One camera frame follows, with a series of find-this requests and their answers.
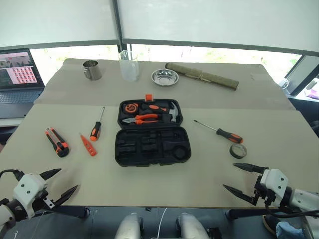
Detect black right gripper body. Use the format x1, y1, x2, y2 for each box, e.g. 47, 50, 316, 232
253, 175, 276, 207

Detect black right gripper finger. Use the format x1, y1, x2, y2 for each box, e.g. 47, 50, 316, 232
222, 184, 259, 206
232, 163, 270, 175

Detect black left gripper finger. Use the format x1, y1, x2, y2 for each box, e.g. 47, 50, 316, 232
40, 168, 62, 181
51, 184, 79, 208

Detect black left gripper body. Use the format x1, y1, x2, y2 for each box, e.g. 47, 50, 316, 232
33, 185, 55, 213

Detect black electrical tape roll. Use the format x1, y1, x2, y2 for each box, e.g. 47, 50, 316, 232
229, 143, 248, 159

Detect orange black utility knife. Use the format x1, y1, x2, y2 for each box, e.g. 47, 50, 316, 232
45, 127, 71, 158

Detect black orange screwdriver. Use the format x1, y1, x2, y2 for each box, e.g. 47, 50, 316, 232
89, 106, 106, 142
193, 119, 244, 144

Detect orange voltage tester pen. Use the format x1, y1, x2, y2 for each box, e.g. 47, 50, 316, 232
79, 132, 98, 157

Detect black tool case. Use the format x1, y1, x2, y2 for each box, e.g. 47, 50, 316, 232
114, 94, 192, 168

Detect person's blue jeans leg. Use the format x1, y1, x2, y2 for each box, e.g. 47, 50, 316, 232
275, 221, 306, 239

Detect silver rounded robot leg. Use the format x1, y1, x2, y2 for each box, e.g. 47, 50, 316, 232
175, 212, 210, 239
114, 212, 145, 239

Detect black laptop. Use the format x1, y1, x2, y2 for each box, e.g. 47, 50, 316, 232
0, 48, 46, 120

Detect rolled bamboo mat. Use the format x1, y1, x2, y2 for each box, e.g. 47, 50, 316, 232
164, 62, 240, 91

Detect claw hammer orange grip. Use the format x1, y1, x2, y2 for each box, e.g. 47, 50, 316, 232
141, 101, 181, 123

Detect steel mug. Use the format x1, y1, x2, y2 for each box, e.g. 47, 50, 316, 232
82, 60, 103, 81

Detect steel bowl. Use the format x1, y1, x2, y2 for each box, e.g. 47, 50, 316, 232
151, 69, 180, 87

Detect clear plastic measuring cup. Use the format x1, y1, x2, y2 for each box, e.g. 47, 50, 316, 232
118, 50, 139, 82

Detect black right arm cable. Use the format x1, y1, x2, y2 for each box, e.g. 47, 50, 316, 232
263, 202, 319, 220

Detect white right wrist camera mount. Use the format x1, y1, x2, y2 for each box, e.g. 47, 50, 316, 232
260, 168, 290, 200

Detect black table frame bar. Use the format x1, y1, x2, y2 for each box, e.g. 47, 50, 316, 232
225, 208, 319, 220

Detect thin white cable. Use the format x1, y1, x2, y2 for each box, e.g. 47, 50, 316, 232
158, 206, 168, 239

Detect orange handled pliers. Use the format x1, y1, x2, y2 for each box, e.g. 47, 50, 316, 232
121, 113, 165, 124

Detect dark window frame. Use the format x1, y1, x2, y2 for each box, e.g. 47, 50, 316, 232
0, 0, 319, 62

